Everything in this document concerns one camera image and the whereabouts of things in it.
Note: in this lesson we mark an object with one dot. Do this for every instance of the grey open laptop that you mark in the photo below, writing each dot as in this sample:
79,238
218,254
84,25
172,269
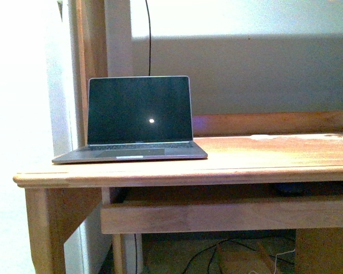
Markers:
137,118

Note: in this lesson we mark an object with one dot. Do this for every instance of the wooden pull-out keyboard tray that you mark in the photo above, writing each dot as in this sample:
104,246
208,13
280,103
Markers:
235,214

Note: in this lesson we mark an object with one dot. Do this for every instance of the wooden board on floor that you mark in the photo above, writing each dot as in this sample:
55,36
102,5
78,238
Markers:
236,258

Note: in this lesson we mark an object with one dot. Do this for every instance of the wooden desk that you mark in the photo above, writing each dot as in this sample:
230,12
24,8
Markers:
288,154

